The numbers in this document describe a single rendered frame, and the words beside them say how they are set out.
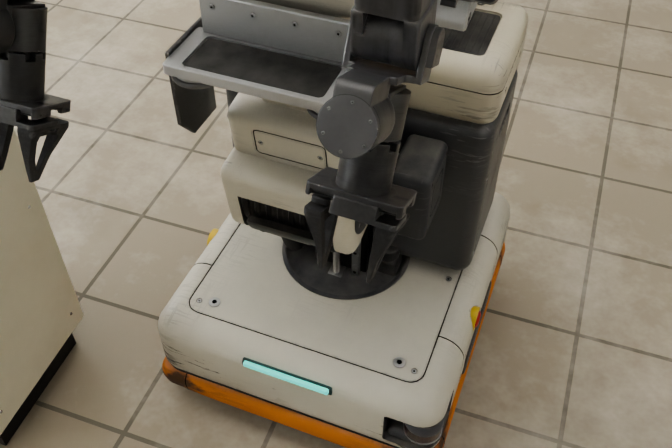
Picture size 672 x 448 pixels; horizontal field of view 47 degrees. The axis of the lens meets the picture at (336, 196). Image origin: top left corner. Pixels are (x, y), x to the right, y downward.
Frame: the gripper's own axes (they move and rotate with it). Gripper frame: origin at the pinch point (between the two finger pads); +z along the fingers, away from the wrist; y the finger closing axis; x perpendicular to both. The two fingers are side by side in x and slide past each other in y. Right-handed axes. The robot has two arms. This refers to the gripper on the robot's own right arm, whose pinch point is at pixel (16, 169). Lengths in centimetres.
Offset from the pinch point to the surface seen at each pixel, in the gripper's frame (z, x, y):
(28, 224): 31, 44, -34
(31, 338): 57, 46, -34
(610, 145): 16, 176, 72
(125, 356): 69, 67, -25
